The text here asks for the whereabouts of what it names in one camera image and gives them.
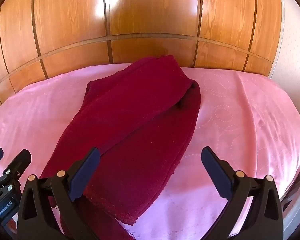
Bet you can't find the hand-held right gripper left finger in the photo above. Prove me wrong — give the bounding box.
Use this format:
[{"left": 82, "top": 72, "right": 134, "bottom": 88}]
[{"left": 16, "top": 147, "right": 101, "bottom": 240}]

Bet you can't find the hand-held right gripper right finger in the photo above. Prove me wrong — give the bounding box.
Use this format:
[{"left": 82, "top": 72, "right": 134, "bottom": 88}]
[{"left": 201, "top": 146, "right": 284, "bottom": 240}]

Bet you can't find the dark red cloth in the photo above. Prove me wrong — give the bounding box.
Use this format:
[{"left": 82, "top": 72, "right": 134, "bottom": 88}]
[{"left": 39, "top": 55, "right": 202, "bottom": 240}]

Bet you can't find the pink bed sheet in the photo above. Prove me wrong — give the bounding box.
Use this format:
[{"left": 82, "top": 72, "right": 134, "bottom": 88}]
[{"left": 0, "top": 63, "right": 300, "bottom": 240}]

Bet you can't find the wooden wardrobe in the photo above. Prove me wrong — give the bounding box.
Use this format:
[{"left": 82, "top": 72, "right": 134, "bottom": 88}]
[{"left": 0, "top": 0, "right": 283, "bottom": 110}]

